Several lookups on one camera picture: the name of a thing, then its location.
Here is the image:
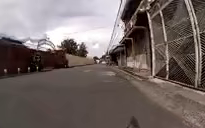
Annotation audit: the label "group of trees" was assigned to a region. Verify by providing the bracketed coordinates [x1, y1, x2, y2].
[57, 38, 90, 59]

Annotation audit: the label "building with awnings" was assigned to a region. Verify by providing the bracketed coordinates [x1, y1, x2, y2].
[107, 0, 154, 80]

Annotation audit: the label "grey asphalt road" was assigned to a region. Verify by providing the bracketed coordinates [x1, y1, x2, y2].
[0, 63, 191, 128]

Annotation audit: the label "metal lattice gate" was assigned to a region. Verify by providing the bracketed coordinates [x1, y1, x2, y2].
[145, 0, 205, 93]

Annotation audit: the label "pale concrete roadside strip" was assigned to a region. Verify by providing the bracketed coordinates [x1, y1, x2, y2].
[112, 65, 205, 128]

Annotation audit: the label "row of white bollards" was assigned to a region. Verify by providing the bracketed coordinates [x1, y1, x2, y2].
[0, 65, 41, 76]

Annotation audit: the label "pale wall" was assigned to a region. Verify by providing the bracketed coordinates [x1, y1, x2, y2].
[65, 53, 96, 68]

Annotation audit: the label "overhead wires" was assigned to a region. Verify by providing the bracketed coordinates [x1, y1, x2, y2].
[105, 0, 125, 54]

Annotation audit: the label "dark red wall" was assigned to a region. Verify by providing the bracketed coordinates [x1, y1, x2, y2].
[0, 36, 70, 80]

